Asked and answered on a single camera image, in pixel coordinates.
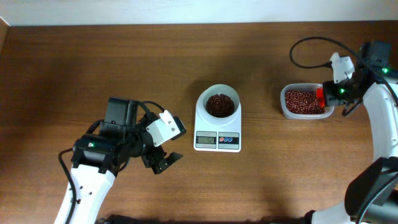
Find white round bowl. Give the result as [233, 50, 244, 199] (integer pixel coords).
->
[200, 84, 240, 118]

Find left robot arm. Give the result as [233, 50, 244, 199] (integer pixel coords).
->
[55, 98, 187, 223]

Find orange measuring scoop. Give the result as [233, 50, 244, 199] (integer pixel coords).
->
[316, 88, 325, 108]

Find white digital kitchen scale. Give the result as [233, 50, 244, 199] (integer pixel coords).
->
[193, 96, 242, 152]

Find left black cable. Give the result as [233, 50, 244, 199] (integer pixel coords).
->
[58, 100, 165, 224]

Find red adzuki beans in container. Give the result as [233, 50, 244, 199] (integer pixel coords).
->
[284, 90, 325, 114]

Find clear plastic container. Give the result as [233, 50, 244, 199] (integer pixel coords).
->
[280, 83, 335, 119]

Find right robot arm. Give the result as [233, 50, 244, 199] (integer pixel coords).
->
[299, 41, 397, 224]

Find red beans in bowl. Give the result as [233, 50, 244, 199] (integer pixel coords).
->
[205, 94, 234, 118]

